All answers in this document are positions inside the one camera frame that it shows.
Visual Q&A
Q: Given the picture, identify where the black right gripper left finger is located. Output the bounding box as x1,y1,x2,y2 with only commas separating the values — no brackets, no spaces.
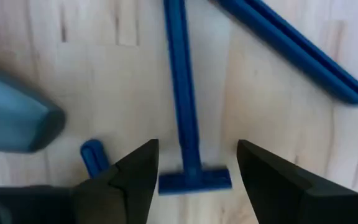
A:
73,139,160,224

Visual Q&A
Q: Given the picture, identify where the dark grey roll-on deodorant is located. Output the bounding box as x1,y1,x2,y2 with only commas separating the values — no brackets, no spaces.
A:
0,58,67,154

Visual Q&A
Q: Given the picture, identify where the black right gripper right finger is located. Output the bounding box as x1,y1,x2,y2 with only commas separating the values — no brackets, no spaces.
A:
237,139,357,224

